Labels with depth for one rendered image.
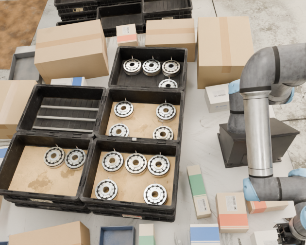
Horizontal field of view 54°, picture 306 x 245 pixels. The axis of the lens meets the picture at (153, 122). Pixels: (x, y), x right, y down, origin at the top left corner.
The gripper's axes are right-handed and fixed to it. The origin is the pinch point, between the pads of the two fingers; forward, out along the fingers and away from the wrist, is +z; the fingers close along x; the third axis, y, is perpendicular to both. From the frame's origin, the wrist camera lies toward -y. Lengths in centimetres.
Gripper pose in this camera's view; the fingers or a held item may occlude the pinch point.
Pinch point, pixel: (288, 240)
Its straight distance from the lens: 133.0
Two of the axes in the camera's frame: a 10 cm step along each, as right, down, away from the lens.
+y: -9.9, 1.0, 0.4
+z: 0.9, 5.3, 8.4
